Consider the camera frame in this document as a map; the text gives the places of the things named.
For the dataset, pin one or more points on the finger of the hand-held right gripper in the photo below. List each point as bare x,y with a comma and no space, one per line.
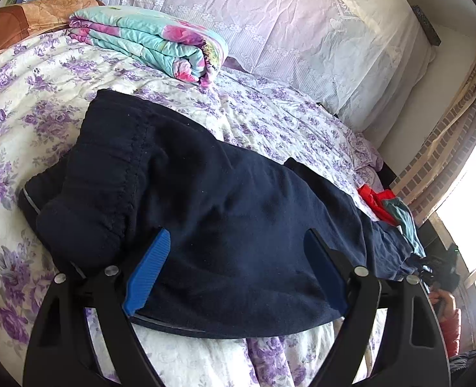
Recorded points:
421,272

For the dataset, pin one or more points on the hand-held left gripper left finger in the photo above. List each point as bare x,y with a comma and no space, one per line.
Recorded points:
147,274

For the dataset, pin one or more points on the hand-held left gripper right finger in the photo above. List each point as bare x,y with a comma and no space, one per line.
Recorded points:
326,274

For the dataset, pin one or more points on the dark navy pants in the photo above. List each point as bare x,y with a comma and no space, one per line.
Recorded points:
221,225

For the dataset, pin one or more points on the person's right forearm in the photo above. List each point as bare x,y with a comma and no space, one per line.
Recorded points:
451,332

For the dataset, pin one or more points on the person's right hand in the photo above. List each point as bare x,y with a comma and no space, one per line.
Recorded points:
443,302

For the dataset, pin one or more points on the teal grey cloth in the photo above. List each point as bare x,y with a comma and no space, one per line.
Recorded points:
405,219

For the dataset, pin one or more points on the lavender floral pillow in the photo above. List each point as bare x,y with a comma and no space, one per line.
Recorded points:
366,151

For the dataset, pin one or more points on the brick pattern curtain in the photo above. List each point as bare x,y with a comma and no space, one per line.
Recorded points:
443,137

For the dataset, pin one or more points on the folded floral quilt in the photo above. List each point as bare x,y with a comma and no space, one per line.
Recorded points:
157,44

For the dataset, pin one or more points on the white lace pillow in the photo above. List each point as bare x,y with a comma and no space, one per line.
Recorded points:
294,36

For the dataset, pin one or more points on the orange brown pillow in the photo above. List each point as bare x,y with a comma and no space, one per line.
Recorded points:
24,20

